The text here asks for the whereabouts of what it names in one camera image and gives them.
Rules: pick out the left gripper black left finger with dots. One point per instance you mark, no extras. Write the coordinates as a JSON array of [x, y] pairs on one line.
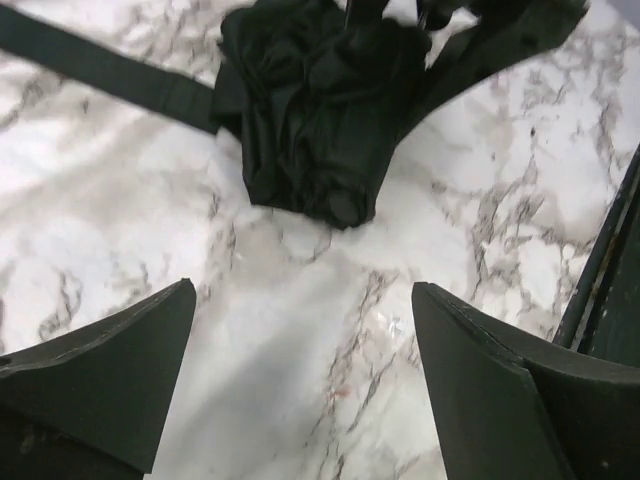
[[92, 404]]

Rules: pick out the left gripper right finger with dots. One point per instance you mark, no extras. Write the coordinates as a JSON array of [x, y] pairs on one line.
[[510, 405]]

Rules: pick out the black folding umbrella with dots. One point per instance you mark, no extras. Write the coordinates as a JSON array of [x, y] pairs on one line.
[[318, 95]]

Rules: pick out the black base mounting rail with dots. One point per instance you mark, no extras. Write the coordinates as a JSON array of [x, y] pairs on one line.
[[602, 317]]

